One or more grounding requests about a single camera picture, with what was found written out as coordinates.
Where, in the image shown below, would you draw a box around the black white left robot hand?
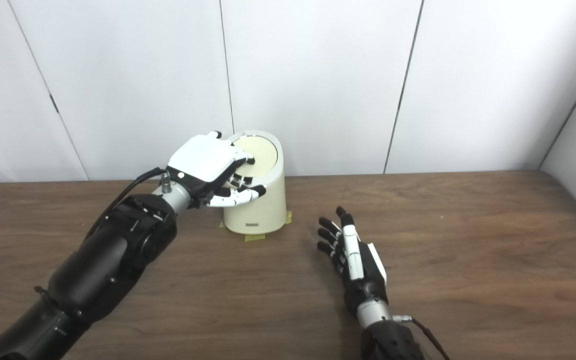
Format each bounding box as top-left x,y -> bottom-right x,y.
167,131 -> 267,209

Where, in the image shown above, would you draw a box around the cream-colored round bin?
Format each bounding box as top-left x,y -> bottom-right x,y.
222,130 -> 288,235

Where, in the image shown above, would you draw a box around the cream round bin lid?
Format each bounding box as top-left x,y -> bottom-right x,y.
230,134 -> 279,176

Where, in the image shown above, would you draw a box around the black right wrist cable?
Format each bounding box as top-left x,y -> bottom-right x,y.
392,314 -> 451,360

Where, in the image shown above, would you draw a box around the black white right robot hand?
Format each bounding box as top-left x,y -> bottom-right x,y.
317,206 -> 389,317

